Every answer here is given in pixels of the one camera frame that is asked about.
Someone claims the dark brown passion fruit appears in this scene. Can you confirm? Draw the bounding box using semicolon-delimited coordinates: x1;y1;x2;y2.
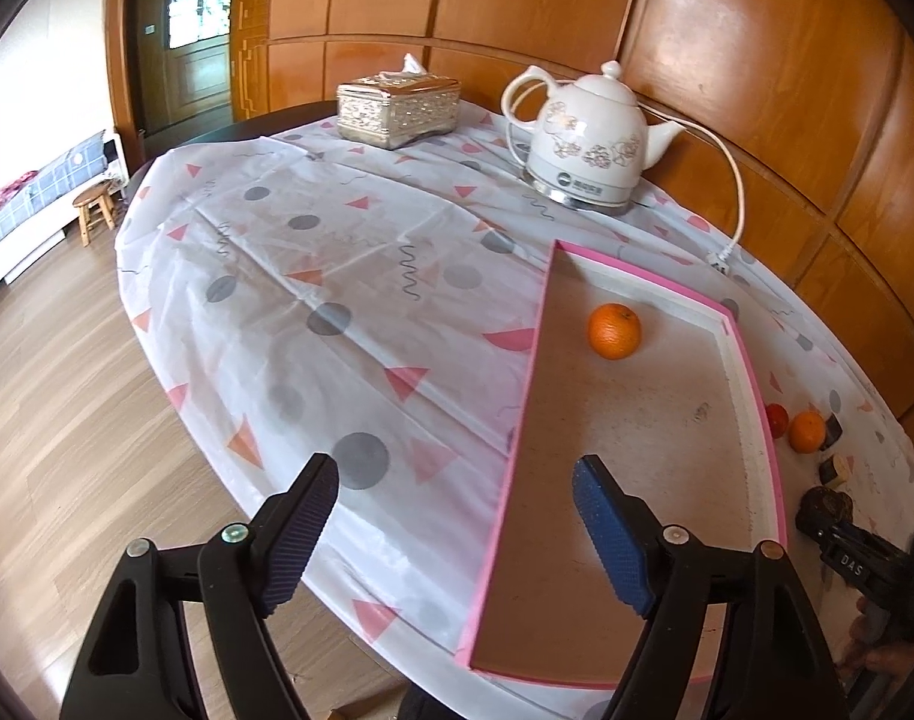
796;487;855;541

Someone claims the white patterned tablecloth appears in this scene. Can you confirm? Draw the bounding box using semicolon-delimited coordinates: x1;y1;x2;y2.
114;101;914;691

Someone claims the white kettle power cable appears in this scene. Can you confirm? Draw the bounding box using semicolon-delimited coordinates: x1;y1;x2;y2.
644;114;750;272

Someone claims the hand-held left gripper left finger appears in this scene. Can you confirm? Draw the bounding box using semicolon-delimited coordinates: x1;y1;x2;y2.
59;452;340;720

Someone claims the pink-edged cardboard tray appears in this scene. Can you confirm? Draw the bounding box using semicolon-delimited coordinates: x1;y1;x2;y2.
455;238;792;691

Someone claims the person's right hand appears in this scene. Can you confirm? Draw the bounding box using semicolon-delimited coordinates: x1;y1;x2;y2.
835;596;914;698

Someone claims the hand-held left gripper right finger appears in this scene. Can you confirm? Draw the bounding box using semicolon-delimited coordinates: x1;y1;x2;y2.
572;454;840;720

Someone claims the round tan cut fruit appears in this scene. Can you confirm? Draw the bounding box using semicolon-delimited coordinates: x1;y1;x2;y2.
817;452;857;485

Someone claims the bed with blue bedding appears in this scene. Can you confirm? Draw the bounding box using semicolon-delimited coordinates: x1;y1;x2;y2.
0;129;121;305

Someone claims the silver ornate tissue box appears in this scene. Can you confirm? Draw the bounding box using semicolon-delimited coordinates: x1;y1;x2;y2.
335;52;464;149

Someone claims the wooden glazed door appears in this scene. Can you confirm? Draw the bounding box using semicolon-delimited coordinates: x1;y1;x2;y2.
161;0;233;125

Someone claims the small wooden stool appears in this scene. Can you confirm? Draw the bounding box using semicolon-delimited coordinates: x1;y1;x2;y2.
72;181;118;247

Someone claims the orange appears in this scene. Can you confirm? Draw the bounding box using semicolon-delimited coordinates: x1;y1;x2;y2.
587;302;643;359
788;411;828;455

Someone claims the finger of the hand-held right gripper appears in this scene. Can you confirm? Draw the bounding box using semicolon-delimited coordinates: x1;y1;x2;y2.
800;517;912;593

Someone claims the white floral electric kettle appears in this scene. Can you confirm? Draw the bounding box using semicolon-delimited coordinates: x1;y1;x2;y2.
500;60;687;212

